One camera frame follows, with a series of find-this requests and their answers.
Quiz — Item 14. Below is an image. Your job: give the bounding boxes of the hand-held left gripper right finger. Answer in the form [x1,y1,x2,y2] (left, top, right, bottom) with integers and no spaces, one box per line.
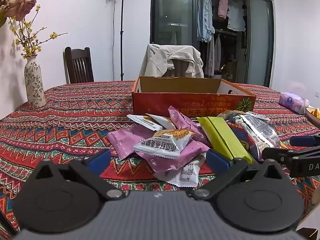
[191,148,287,202]

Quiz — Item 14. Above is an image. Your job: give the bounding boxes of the red blue snack packet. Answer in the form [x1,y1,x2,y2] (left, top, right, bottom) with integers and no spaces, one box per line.
[229,122,264,162]

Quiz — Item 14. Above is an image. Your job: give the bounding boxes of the pink hanging garment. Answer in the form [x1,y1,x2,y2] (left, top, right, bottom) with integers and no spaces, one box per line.
[217,0,230,22]

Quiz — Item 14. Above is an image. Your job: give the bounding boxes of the patterned red tablecloth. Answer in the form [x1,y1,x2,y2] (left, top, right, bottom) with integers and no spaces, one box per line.
[0,80,320,240]

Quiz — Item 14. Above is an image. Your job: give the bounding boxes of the yellow flower branches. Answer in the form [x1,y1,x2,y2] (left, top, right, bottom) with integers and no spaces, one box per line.
[10,5,68,59]

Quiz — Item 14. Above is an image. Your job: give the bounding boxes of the studio light stand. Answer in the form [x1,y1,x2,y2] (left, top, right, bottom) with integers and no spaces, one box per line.
[112,0,131,82]

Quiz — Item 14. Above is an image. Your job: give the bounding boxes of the green snack packet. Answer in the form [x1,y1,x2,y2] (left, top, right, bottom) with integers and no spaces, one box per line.
[196,116,254,165]

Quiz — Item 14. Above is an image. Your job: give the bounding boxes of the bowl with orange pieces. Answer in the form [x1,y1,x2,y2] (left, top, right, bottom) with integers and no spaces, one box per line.
[305,107,320,128]

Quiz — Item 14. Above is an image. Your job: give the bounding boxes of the purple tissue pack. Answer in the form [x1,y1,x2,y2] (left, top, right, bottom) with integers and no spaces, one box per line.
[279,91,310,115]

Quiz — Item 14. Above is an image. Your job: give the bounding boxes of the dark wooden chair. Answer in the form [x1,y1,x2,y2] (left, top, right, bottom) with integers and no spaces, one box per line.
[63,46,95,84]

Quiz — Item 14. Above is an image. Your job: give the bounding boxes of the white orange snack packet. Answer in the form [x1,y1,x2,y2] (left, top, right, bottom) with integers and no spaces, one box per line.
[146,113,176,131]
[133,129,197,157]
[127,114,163,132]
[153,155,201,188]

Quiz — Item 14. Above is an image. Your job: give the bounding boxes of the grey hanging garment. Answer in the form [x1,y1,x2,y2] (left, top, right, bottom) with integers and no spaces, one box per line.
[207,34,222,78]

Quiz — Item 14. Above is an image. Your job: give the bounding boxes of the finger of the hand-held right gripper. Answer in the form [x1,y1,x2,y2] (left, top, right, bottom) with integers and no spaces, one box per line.
[289,135,320,147]
[261,147,292,167]

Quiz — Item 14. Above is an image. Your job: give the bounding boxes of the beige jacket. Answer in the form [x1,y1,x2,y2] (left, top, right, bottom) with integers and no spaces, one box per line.
[139,44,204,78]

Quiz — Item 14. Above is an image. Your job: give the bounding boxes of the light blue hanging shirt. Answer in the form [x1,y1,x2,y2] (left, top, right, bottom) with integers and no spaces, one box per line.
[196,0,215,43]

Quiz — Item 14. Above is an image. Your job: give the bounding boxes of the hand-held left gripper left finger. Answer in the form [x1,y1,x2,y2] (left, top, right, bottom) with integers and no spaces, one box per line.
[33,149,126,201]

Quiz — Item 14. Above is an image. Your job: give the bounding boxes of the floral ceramic vase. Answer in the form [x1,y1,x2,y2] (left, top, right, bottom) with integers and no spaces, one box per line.
[24,55,47,109]

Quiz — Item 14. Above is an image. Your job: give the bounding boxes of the white hanging top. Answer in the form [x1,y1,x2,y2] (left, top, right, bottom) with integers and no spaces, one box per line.
[227,1,247,32]

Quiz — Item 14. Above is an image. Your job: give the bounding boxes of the glass sliding door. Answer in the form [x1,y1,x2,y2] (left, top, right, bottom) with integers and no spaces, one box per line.
[151,0,281,88]

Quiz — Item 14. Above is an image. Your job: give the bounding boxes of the white dark-print snack packet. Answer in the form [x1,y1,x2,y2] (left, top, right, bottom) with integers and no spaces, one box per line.
[229,114,281,151]

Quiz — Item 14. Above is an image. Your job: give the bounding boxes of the silver snack packet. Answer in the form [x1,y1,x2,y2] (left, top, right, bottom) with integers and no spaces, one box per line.
[217,110,247,121]

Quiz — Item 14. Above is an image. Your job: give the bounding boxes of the pink roses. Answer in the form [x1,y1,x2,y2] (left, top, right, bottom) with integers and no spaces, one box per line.
[0,0,48,28]

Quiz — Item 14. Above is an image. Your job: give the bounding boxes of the black lamp cable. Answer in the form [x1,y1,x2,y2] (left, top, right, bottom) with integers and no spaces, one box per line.
[112,0,117,81]

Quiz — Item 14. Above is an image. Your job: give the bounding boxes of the brown chair under jacket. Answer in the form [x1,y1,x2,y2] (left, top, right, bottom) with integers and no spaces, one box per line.
[164,59,191,77]

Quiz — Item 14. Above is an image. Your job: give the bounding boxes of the red orange cardboard box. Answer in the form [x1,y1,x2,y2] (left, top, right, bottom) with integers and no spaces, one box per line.
[132,76,257,118]

